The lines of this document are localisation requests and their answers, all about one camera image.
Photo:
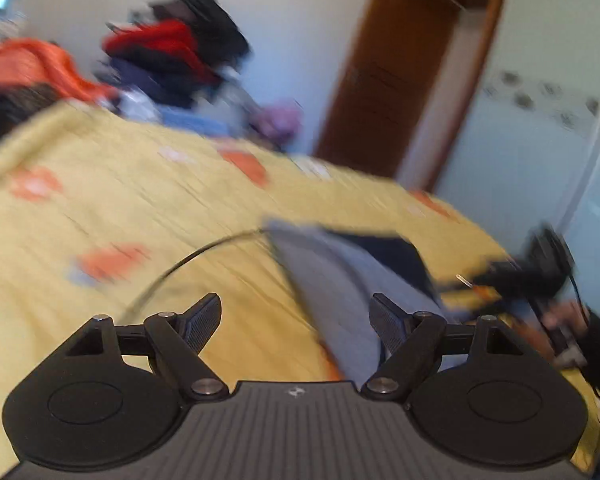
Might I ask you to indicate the black garment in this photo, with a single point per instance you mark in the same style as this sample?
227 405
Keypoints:
205 20

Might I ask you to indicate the white patterned wardrobe door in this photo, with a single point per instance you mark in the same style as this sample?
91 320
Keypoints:
530 100

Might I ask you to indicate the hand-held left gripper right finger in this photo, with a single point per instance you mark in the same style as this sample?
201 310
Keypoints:
386 321

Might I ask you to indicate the brown wooden door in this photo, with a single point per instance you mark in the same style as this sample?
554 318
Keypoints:
380 70

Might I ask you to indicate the orange plastic bag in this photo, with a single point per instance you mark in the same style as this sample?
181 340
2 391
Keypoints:
35 70

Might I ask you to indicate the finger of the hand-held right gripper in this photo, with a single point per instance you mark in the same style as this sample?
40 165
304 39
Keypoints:
462 280

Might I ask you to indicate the grey knit sweater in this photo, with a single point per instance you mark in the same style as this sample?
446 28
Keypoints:
330 290

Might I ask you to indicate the purple plastic bag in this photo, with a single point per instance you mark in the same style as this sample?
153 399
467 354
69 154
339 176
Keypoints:
277 122

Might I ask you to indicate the person's right hand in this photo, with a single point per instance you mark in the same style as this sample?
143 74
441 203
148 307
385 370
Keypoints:
562 317

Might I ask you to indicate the yellow floral blanket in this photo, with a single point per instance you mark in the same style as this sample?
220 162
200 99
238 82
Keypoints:
155 200

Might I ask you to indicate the dark navy jacket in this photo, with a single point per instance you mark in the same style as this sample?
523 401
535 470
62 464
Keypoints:
150 80

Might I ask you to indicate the light blue towel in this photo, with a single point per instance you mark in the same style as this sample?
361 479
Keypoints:
190 120

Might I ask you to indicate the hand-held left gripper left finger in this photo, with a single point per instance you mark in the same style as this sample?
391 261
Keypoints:
205 317

